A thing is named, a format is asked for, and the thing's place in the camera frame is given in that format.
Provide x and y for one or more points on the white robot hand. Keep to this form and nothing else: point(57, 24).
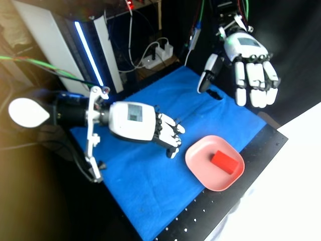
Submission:
point(243, 45)
point(133, 125)

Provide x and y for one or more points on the red block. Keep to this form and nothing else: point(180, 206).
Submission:
point(224, 162)

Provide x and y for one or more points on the pink square plate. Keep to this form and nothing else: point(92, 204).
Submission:
point(200, 155)

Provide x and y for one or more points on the blue and white adapter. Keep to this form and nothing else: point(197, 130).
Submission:
point(195, 37)

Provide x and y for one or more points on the blue cloth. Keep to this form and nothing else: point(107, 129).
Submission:
point(140, 180)

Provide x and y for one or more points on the white power strip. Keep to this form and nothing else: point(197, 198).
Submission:
point(165, 50)

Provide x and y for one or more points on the white tower with blue light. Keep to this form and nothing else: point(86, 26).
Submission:
point(107, 50)

